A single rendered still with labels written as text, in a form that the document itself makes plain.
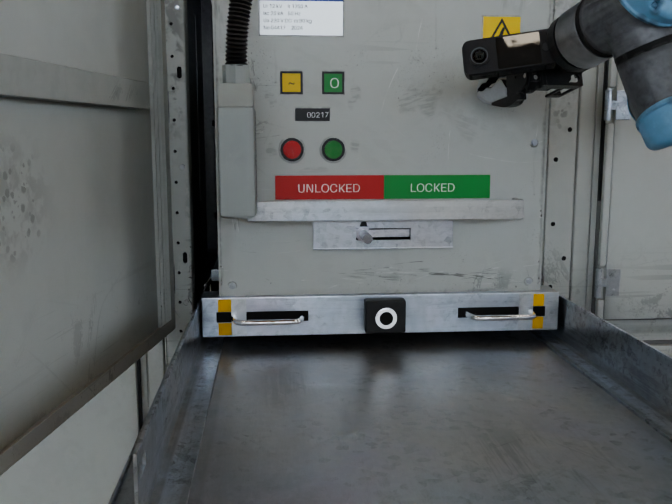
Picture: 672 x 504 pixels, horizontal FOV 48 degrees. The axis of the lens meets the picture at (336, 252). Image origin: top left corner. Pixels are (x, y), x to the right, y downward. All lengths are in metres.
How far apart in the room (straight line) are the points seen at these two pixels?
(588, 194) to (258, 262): 0.59
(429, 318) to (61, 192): 0.55
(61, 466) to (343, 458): 0.72
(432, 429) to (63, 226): 0.49
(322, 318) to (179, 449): 0.41
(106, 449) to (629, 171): 1.00
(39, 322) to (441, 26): 0.67
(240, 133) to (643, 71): 0.48
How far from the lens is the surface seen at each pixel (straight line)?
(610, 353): 1.07
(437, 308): 1.15
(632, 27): 0.88
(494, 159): 1.16
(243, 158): 1.00
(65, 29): 1.00
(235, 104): 1.00
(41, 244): 0.92
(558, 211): 1.35
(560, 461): 0.80
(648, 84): 0.88
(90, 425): 1.36
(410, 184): 1.13
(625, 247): 1.38
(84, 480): 1.40
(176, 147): 1.26
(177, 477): 0.74
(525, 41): 1.00
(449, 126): 1.14
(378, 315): 1.11
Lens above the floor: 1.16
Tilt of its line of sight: 9 degrees down
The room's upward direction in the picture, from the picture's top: straight up
